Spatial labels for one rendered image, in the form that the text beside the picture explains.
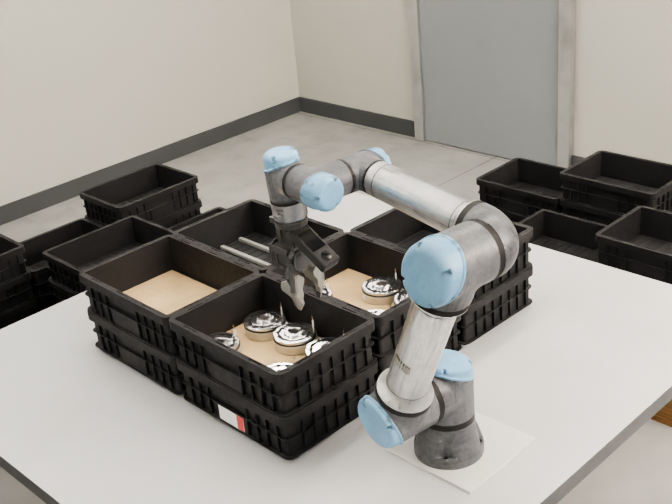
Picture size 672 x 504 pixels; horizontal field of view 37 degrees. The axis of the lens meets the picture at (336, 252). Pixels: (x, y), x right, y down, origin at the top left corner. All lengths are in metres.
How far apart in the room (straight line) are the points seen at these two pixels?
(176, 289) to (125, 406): 0.38
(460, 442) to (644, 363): 0.59
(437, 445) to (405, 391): 0.24
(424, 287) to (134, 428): 0.96
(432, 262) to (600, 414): 0.79
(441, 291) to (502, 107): 4.01
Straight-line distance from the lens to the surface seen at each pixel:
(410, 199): 1.92
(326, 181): 1.95
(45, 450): 2.43
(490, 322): 2.62
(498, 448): 2.22
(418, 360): 1.86
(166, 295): 2.70
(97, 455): 2.37
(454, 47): 5.76
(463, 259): 1.68
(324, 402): 2.21
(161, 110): 6.12
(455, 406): 2.08
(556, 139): 5.50
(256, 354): 2.36
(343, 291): 2.59
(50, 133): 5.74
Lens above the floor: 2.04
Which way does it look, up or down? 26 degrees down
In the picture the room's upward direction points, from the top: 5 degrees counter-clockwise
